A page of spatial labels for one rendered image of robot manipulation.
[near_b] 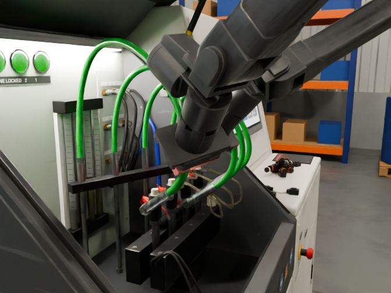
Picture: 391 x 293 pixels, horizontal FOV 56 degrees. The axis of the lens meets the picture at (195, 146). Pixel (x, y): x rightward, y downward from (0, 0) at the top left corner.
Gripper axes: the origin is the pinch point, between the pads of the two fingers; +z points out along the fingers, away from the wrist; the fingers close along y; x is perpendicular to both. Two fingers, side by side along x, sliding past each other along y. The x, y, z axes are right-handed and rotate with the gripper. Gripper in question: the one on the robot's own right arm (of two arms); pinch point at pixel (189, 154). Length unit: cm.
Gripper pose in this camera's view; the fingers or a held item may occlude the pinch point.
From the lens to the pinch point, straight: 76.1
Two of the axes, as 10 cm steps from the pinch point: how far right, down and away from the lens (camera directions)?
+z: -5.6, 6.1, 5.7
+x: -6.1, 1.6, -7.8
